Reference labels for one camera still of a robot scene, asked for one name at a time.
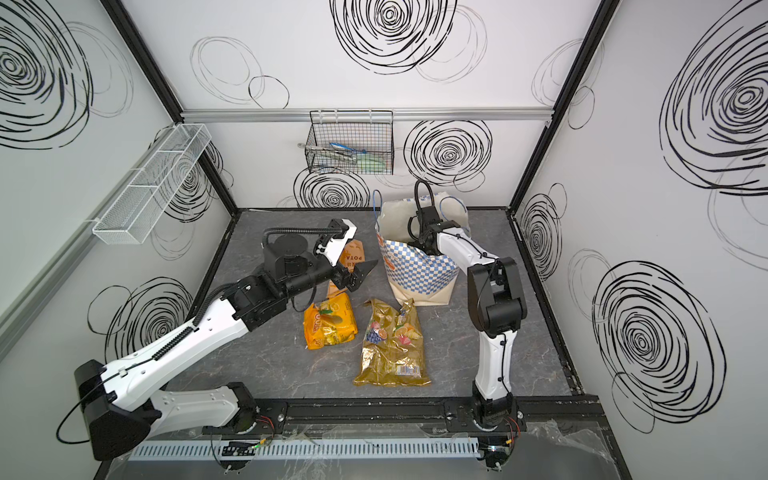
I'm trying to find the white mesh wall shelf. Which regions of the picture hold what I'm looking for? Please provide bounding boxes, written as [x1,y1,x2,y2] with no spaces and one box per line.
[92,124,212,245]

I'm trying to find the white slotted cable duct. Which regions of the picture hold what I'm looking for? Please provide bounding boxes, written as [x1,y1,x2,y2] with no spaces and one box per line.
[129,437,480,462]

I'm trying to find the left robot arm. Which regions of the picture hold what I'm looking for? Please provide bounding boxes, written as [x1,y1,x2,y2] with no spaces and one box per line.
[74,218,376,461]

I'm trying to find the green item in basket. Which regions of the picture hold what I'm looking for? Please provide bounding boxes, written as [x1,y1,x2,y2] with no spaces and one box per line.
[344,152,387,174]

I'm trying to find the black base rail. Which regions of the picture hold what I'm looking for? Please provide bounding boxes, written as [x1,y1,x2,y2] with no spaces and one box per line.
[204,395,604,435]

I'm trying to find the beige sweet potato snack bag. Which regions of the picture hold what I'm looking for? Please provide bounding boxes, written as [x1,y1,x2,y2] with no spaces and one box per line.
[327,240,366,298]

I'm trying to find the orange yellow snack bag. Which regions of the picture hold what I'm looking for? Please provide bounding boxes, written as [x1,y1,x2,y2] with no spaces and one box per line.
[303,292,358,350]

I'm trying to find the black wire basket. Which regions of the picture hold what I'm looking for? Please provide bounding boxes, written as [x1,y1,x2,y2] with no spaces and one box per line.
[301,109,395,175]

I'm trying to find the blue checkered paper bag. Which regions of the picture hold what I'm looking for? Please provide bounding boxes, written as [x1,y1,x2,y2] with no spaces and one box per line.
[375,198,459,307]

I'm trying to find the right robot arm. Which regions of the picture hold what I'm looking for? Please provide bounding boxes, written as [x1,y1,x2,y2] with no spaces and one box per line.
[407,179,527,430]

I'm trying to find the gold candy bag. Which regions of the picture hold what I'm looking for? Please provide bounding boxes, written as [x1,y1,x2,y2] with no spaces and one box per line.
[353,299,431,387]

